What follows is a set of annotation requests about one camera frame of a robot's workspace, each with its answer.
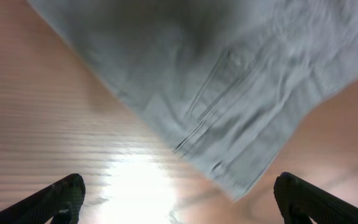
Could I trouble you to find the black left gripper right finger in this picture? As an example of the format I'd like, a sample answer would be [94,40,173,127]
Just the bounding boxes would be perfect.
[273,172,358,224]

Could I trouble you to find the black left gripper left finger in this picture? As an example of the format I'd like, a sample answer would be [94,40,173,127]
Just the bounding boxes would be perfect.
[0,174,86,224]

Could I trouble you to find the grey shorts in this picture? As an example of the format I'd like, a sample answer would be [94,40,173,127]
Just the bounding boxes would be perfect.
[30,0,358,200]

